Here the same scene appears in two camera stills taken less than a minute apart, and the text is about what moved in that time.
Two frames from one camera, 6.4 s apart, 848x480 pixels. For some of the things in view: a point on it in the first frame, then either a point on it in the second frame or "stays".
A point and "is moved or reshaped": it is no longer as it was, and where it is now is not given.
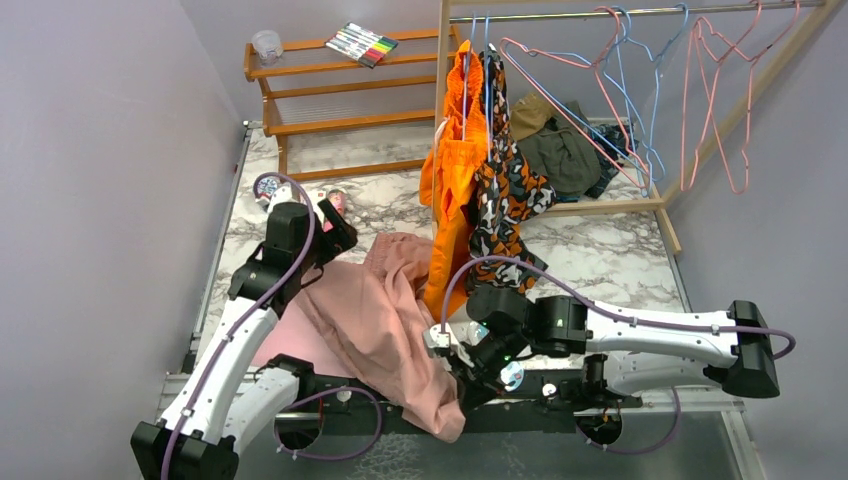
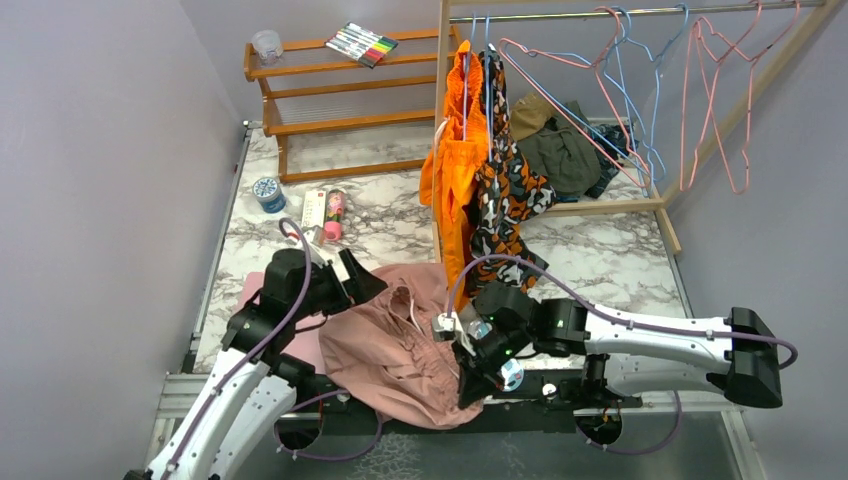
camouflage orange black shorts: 511,196 stays
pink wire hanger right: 718,96 stays
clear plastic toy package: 512,373 stays
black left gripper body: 334,241 → 332,294
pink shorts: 373,312 is moved or reshaped
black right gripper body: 482,364 stays
